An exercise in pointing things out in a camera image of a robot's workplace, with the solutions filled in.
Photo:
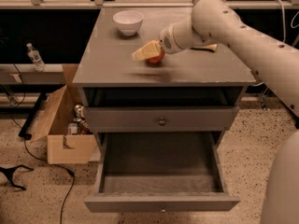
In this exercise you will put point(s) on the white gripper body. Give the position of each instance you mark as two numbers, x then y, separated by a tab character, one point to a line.
166	41

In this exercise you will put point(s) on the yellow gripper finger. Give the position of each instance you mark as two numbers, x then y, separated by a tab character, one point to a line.
142	53

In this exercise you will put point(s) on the red apple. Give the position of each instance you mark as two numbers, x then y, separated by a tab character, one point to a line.
155	59

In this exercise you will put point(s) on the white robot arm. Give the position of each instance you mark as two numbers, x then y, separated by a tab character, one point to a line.
275	63

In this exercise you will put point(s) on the closed grey upper drawer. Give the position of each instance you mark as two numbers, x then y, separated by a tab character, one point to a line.
159	119

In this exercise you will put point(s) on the grey drawer cabinet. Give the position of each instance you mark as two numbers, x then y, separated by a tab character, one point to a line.
109	77

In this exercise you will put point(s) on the open grey middle drawer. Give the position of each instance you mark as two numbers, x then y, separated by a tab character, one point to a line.
160	172

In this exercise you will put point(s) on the yellow sponge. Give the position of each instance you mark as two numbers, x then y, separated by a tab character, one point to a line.
211	48

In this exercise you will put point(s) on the white ceramic bowl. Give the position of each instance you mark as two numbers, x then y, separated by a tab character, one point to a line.
128	22

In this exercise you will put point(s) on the cans inside cardboard box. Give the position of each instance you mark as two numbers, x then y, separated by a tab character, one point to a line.
79	124

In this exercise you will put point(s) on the clear plastic water bottle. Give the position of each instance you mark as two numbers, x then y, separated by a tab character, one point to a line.
35	57

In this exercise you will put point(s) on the open cardboard box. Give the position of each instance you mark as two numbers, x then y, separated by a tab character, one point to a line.
53	123

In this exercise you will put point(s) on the black table leg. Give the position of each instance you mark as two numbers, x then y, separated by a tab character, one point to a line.
24	128

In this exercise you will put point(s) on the black stand leg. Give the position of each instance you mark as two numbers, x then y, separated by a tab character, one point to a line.
9	173

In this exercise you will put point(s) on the grey window ledge rail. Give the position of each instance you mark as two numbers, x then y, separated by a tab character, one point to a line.
53	74

